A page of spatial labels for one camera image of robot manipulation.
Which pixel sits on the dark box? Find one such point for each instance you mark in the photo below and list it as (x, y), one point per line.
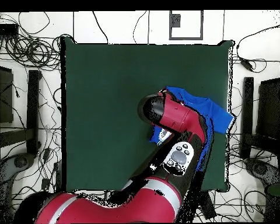
(4, 98)
(269, 109)

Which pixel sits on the small black power adapter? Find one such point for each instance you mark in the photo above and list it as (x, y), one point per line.
(45, 183)

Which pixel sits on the long black power strip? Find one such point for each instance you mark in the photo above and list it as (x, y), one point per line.
(208, 206)

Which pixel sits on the small grey square plate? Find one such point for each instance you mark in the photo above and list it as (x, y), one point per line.
(176, 20)

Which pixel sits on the grey square frame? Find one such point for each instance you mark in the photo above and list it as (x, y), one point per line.
(186, 38)

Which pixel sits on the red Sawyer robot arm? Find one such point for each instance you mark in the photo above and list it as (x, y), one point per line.
(177, 114)

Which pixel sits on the black office chair base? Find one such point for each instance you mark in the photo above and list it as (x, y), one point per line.
(19, 161)
(261, 169)

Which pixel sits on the blue shirt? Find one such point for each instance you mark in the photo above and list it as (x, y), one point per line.
(219, 114)

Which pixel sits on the dark green table cloth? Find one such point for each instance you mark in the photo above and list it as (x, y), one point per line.
(95, 93)

